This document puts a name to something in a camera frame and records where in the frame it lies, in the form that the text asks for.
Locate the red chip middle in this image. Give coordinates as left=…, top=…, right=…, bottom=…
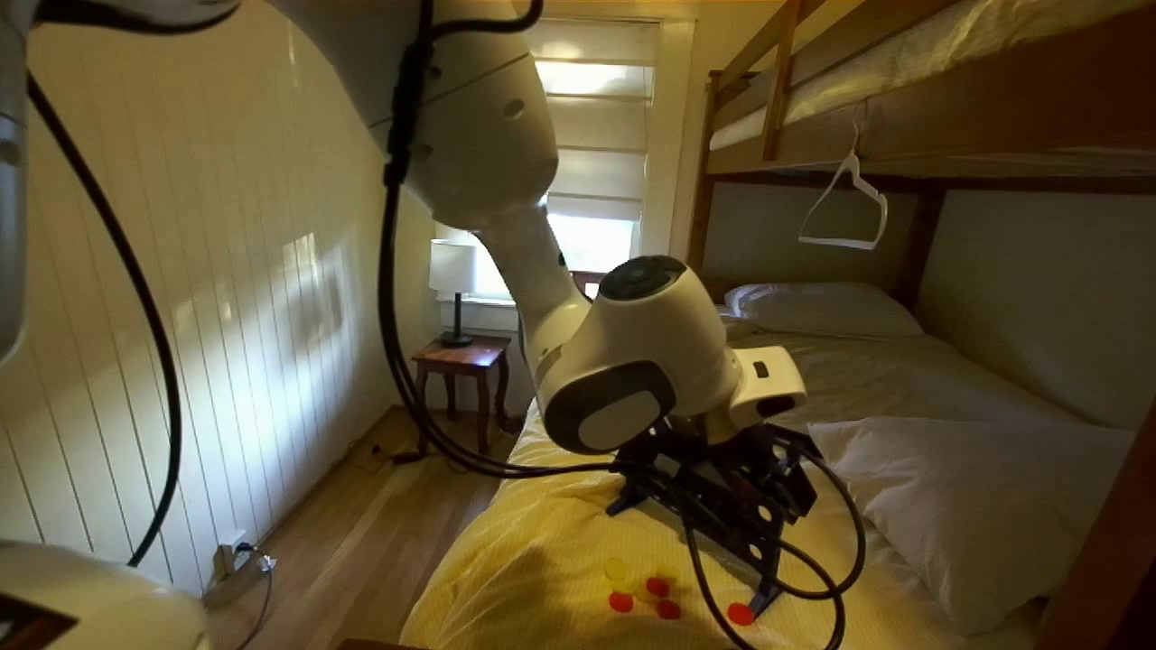
left=648, top=578, right=673, bottom=600

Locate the red chip right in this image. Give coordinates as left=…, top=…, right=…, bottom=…
left=727, top=605, right=756, bottom=629

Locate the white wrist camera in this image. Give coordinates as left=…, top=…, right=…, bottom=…
left=731, top=347, right=805, bottom=416

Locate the far white pillow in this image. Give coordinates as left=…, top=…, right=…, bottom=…
left=721, top=282, right=923, bottom=335

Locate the wall power plug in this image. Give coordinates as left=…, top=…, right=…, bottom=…
left=212, top=535, right=273, bottom=584

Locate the wooden bunk bed frame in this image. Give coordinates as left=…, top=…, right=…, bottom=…
left=688, top=0, right=1156, bottom=650

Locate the blue connect four gameboard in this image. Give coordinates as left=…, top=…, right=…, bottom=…
left=606, top=479, right=786, bottom=615

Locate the white window blind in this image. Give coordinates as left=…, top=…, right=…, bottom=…
left=532, top=22, right=656, bottom=221

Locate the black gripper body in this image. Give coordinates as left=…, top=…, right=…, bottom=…
left=613, top=423, right=815, bottom=542

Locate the red chip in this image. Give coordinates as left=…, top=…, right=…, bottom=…
left=727, top=605, right=756, bottom=629
left=606, top=590, right=636, bottom=615
left=648, top=578, right=673, bottom=600
left=654, top=600, right=682, bottom=623

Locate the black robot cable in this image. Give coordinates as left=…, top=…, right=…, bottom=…
left=21, top=0, right=872, bottom=650

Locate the small wooden side table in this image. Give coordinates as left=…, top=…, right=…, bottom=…
left=412, top=335, right=508, bottom=457

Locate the red chip left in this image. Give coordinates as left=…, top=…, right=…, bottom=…
left=606, top=590, right=636, bottom=615

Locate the white pillow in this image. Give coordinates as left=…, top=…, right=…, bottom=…
left=721, top=282, right=923, bottom=335
left=809, top=416, right=1130, bottom=635

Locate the red chip lower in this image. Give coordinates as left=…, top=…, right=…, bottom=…
left=654, top=600, right=682, bottom=623

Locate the white table lamp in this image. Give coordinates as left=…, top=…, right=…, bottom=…
left=431, top=240, right=472, bottom=347

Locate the yellow bed duvet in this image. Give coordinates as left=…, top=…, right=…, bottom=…
left=404, top=313, right=1056, bottom=650

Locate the near white pillow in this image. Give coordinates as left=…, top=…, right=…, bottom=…
left=809, top=416, right=1130, bottom=635

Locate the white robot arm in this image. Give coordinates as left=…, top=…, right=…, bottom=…
left=301, top=0, right=815, bottom=606

